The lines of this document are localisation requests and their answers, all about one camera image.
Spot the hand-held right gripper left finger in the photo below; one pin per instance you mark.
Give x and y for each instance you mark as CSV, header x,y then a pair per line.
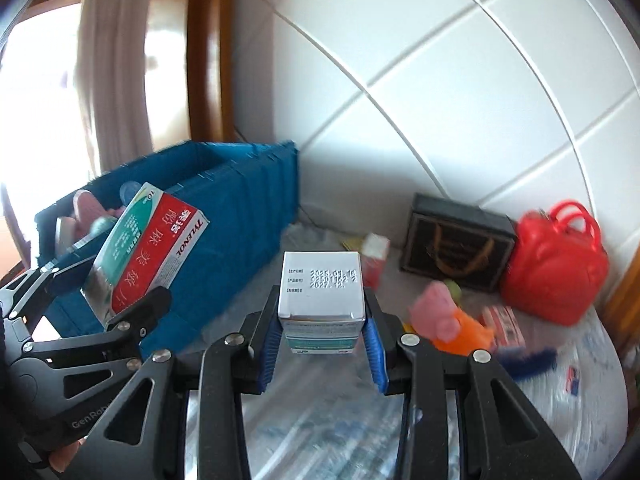
x,y
270,355

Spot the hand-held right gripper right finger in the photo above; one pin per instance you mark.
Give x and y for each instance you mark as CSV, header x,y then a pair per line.
x,y
375,355

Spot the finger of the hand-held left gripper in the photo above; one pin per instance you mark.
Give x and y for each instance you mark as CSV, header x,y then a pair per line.
x,y
55,277
135,320

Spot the red green medicine box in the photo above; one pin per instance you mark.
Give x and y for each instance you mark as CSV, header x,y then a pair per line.
x,y
150,250

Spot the pink pig plush orange dress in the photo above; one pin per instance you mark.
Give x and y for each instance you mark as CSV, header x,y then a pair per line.
x,y
440,320

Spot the silver white medicine box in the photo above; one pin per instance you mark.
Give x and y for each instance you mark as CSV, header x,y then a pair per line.
x,y
320,285

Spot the blue plastic crate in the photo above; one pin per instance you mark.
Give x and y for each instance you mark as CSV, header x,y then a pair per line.
x,y
240,220

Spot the person's left hand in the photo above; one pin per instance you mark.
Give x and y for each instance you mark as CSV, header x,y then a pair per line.
x,y
65,457

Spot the small pink plush toy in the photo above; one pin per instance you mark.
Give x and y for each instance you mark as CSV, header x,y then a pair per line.
x,y
87,207

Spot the white blue tablecloth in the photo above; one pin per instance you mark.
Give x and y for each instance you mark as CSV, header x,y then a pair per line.
x,y
320,425

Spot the tall pink white box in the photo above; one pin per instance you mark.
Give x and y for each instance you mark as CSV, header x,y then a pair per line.
x,y
375,260

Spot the small yellow toy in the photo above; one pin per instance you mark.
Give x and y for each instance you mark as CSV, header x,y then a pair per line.
x,y
453,290

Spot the yellow sticky note pad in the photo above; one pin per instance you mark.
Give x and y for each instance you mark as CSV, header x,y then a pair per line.
x,y
352,244

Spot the light blue plastic scoop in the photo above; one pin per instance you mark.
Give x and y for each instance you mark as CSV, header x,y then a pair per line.
x,y
129,190

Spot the red patterned packet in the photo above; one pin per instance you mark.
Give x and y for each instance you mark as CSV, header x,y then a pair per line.
x,y
505,325

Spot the black gift box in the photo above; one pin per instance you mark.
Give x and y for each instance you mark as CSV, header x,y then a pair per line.
x,y
460,245

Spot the bright window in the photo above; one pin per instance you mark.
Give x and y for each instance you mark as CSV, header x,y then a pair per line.
x,y
35,135

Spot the blue feather brush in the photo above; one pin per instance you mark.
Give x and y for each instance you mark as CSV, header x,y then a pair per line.
x,y
530,362

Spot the red toy suitcase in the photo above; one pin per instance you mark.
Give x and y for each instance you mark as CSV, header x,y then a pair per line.
x,y
555,270

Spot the small red blue packet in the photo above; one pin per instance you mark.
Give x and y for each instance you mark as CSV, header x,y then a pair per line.
x,y
572,380

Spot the white curtain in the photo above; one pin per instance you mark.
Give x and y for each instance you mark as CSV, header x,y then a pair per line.
x,y
125,85

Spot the wooden door frame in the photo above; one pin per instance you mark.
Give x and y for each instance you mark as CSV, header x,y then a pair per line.
x,y
625,310
210,60

